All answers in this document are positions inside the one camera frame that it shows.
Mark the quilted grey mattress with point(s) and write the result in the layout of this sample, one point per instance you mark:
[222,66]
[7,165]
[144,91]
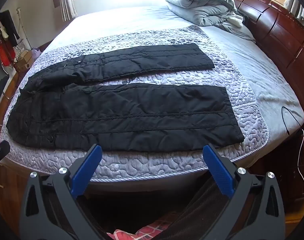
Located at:
[154,165]

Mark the black hanging clothes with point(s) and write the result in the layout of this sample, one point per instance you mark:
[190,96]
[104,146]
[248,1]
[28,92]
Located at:
[9,25]

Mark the red bag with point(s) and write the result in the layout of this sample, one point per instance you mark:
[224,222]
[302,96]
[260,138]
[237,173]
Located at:
[5,55]

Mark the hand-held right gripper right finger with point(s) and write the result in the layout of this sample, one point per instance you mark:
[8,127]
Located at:
[218,173]

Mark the cardboard box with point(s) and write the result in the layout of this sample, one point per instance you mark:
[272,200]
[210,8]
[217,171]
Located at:
[24,61]

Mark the white fuzzy cloth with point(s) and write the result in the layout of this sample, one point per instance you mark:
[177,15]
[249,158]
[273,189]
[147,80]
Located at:
[236,21]

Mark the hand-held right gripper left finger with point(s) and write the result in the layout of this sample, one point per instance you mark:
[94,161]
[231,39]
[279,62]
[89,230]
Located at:
[86,171]

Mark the wooden headboard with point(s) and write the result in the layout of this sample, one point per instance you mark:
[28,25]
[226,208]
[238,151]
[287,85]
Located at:
[279,37]

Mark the dark mesh garment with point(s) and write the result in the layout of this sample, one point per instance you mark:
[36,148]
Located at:
[199,212]

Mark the white curtain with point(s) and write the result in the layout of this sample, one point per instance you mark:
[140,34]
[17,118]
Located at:
[68,2]
[295,7]

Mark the red plaid clothing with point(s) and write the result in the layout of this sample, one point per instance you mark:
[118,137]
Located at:
[139,231]

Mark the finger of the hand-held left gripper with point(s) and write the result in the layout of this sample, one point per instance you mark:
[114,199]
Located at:
[0,148]

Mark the black jacket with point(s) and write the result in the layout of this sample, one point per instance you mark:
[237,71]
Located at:
[129,120]

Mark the folded grey duvet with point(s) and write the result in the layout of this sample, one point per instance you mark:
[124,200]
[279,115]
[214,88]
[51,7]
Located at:
[204,2]

